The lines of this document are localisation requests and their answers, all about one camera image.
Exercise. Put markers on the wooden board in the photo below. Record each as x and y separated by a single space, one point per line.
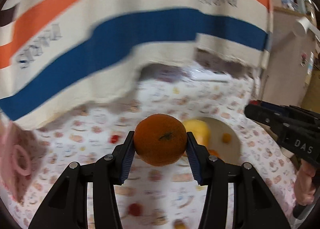
282 63

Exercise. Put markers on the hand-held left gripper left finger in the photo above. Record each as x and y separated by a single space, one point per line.
126 159

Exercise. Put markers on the red cherry tomato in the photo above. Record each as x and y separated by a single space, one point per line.
135 209
114 139

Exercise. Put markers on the yellow cherry tomato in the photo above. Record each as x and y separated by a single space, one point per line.
226 138

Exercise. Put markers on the bear printed blanket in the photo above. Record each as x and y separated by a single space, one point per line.
160 181

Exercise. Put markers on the large yellow apple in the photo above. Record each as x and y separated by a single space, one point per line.
200 131

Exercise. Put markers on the striped hanging cloth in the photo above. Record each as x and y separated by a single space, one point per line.
125 43

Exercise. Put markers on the white clip lamp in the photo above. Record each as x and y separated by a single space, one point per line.
301 26

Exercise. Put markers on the cream round plate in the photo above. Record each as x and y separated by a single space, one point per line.
231 152

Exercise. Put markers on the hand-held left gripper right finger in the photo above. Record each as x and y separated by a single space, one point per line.
193 159

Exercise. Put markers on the orange with stem mark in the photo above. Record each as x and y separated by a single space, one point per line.
160 141

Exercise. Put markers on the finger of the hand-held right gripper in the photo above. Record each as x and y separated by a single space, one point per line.
295 111
262 116

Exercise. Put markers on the clear glass jar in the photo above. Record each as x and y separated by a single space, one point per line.
306 1

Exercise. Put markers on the bear sticker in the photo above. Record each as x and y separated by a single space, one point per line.
303 59

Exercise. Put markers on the person's right hand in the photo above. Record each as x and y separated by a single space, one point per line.
303 184

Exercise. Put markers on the white remote control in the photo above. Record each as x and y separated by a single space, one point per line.
212 75

